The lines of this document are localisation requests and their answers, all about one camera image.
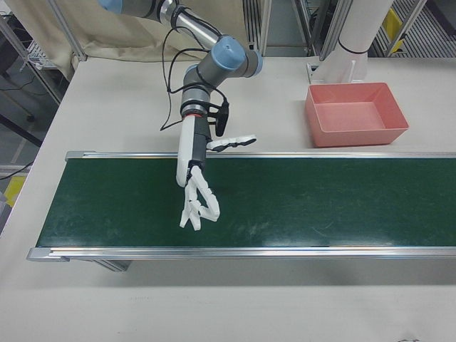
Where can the aluminium frame post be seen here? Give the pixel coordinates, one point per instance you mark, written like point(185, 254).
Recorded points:
point(71, 32)

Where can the beige cloth curtain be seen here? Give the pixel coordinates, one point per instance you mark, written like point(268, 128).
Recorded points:
point(117, 32)

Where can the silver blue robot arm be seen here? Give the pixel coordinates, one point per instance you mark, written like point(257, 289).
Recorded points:
point(228, 57)

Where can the white cylindrical pillar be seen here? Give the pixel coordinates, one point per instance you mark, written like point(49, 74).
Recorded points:
point(356, 28)

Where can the green belt conveyor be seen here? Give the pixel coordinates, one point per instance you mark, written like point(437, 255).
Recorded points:
point(285, 199)

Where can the pink plastic box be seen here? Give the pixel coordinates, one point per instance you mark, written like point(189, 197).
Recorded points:
point(356, 117)

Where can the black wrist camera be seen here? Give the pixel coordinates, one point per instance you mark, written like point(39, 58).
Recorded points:
point(221, 117)

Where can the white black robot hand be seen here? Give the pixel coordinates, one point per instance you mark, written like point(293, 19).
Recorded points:
point(185, 149)

